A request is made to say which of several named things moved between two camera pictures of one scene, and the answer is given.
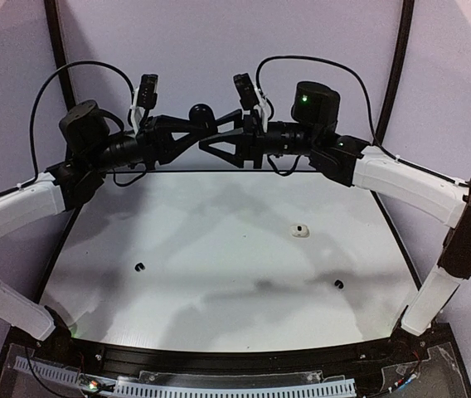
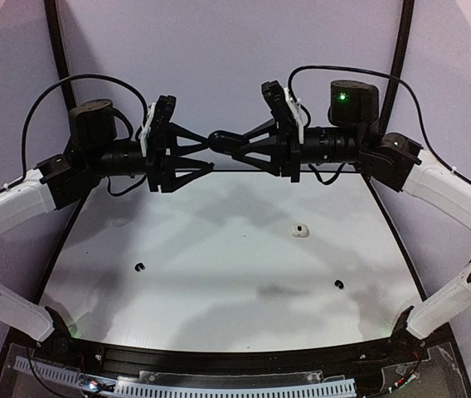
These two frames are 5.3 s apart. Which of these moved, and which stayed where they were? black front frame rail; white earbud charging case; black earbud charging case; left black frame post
Moved: black earbud charging case
Stayed: black front frame rail; left black frame post; white earbud charging case
